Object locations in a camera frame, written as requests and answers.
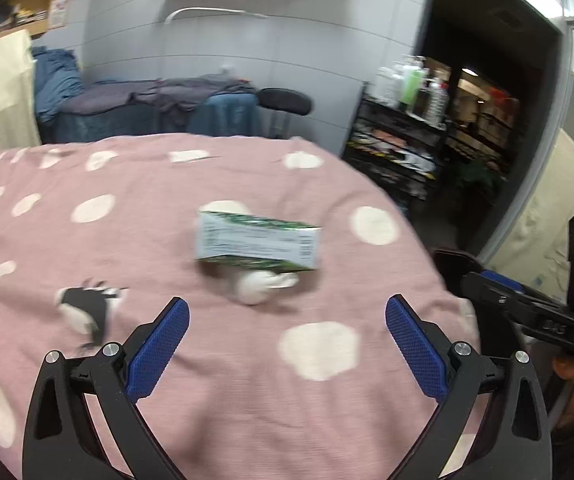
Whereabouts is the clear water bottle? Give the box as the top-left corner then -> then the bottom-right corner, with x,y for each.
427,77 -> 451,127

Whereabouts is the pink blanket with white dots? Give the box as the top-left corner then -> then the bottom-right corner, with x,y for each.
0,132 -> 485,480

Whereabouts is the blue cloth pile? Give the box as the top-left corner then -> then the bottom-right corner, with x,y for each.
32,46 -> 85,121

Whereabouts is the black shelf rack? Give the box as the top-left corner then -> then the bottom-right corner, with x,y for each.
342,82 -> 448,206

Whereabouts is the white box with green print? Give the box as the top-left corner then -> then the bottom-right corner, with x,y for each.
194,210 -> 322,272

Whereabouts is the grey blanket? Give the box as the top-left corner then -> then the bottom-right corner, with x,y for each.
62,74 -> 258,121

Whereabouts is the wall poster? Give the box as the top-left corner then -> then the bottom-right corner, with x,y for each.
49,0 -> 76,30

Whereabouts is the white paper ball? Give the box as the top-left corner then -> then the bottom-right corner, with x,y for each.
234,269 -> 300,306

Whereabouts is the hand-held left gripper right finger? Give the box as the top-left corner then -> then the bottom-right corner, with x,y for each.
385,294 -> 552,480

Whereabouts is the green bottle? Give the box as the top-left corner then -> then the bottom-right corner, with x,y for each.
399,57 -> 425,109

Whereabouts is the green potted plant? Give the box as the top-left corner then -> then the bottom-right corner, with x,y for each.
454,160 -> 508,207

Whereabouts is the white curved bar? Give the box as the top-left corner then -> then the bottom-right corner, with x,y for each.
163,7 -> 268,25

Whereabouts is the black chair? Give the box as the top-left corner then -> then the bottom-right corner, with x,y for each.
257,88 -> 314,139

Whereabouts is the cream cloth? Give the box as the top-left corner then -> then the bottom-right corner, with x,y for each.
0,29 -> 42,153

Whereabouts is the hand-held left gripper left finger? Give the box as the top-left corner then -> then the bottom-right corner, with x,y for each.
22,296 -> 191,480

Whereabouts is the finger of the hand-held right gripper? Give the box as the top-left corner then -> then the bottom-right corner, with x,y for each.
432,247 -> 485,295
459,269 -> 535,328

